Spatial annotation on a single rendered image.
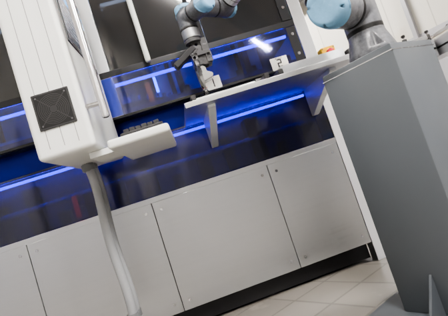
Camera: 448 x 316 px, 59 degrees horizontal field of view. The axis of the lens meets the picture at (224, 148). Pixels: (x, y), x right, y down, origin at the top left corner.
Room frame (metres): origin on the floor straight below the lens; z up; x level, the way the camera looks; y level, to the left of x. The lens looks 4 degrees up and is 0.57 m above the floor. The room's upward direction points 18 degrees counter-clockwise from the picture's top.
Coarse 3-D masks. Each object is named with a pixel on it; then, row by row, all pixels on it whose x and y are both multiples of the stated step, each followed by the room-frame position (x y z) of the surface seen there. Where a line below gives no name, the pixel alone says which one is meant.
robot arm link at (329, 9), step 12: (312, 0) 1.12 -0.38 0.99; (324, 0) 1.10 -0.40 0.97; (336, 0) 1.08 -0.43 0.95; (348, 0) 1.09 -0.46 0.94; (360, 0) 1.14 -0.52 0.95; (312, 12) 1.13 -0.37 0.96; (324, 12) 1.11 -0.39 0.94; (336, 12) 1.09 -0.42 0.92; (348, 12) 1.10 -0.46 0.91; (360, 12) 1.15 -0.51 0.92; (324, 24) 1.12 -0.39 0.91; (336, 24) 1.12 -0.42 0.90; (348, 24) 1.15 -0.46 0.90
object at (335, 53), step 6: (342, 48) 1.51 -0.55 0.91; (324, 54) 1.50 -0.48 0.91; (330, 54) 1.50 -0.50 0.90; (336, 54) 1.51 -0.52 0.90; (342, 54) 1.51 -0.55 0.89; (300, 60) 1.49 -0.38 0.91; (306, 60) 1.49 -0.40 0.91; (312, 60) 1.49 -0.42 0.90; (318, 60) 1.50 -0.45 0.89; (324, 60) 1.50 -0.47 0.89; (282, 66) 1.48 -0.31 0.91; (288, 66) 1.48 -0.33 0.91; (294, 66) 1.48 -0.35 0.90; (300, 66) 1.49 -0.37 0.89; (306, 66) 1.49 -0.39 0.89
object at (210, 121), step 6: (210, 108) 1.48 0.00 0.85; (210, 114) 1.52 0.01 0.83; (216, 114) 1.53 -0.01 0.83; (204, 120) 1.75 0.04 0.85; (210, 120) 1.56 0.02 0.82; (216, 120) 1.58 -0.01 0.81; (210, 126) 1.61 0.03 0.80; (216, 126) 1.62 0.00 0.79; (210, 132) 1.67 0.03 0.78; (216, 132) 1.67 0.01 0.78; (210, 138) 1.75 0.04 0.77; (216, 138) 1.72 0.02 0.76; (216, 144) 1.77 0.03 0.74
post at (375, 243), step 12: (288, 0) 1.88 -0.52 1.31; (300, 12) 1.89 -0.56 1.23; (300, 24) 1.89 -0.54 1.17; (300, 36) 1.88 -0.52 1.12; (312, 48) 1.89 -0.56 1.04; (324, 108) 1.88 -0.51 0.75; (336, 120) 1.89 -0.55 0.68; (336, 132) 1.88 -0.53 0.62; (348, 156) 1.89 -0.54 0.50; (348, 168) 1.88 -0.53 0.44; (360, 192) 1.89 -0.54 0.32; (360, 204) 1.88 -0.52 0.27; (372, 228) 1.89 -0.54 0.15; (372, 240) 1.88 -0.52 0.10; (372, 252) 1.92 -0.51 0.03
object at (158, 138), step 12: (144, 132) 1.23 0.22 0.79; (156, 132) 1.23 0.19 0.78; (168, 132) 1.26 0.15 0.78; (108, 144) 1.22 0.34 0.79; (120, 144) 1.22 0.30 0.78; (132, 144) 1.26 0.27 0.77; (144, 144) 1.34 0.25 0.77; (156, 144) 1.43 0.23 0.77; (168, 144) 1.54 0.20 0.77; (96, 156) 1.30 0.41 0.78; (108, 156) 1.36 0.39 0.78; (120, 156) 1.45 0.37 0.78; (132, 156) 1.54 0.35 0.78
